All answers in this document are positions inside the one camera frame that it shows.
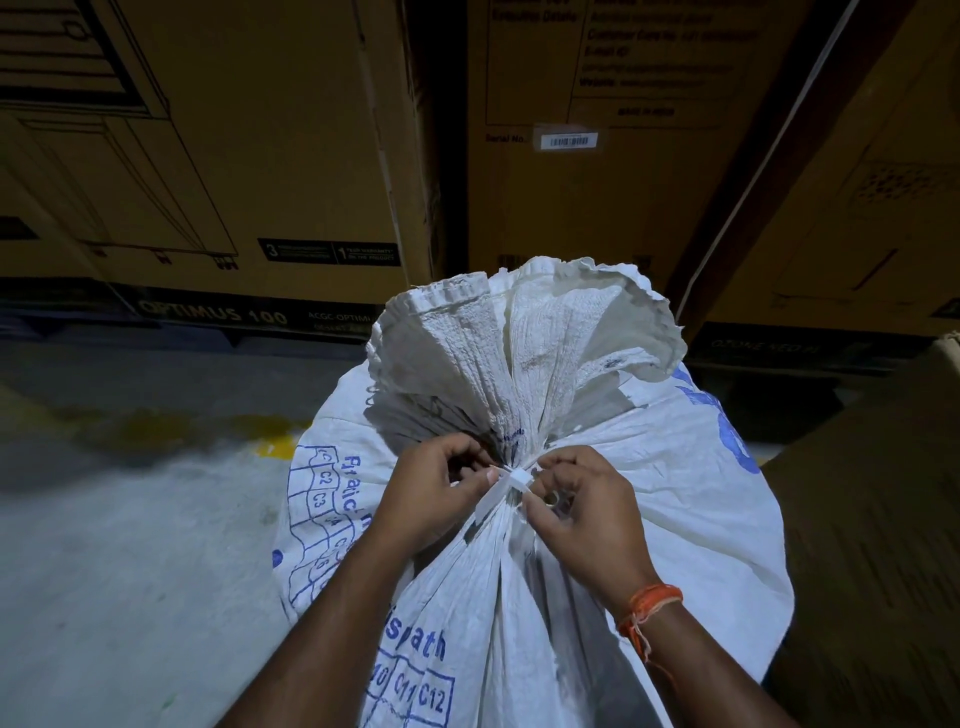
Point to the person's left forearm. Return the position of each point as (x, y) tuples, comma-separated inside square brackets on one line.
[(322, 645)]

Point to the white plastic zip tie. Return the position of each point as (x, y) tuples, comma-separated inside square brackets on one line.
[(517, 478)]

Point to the white woven sack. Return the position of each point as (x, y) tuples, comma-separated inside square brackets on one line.
[(690, 525)]

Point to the person's right hand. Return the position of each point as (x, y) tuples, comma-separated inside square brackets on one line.
[(607, 532)]

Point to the large carton with cabinet drawing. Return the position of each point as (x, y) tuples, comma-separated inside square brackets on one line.
[(262, 127)]

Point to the large carton with text panel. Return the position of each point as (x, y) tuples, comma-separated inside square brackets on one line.
[(615, 210)]

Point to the person's left hand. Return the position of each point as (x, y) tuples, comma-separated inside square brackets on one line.
[(416, 506)]

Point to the large carton with fan drawing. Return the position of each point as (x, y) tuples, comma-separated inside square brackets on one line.
[(840, 225)]

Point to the white barcode sticker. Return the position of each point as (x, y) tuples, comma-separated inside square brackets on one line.
[(568, 141)]

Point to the small brown cardboard box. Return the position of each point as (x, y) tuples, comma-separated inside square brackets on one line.
[(870, 562)]

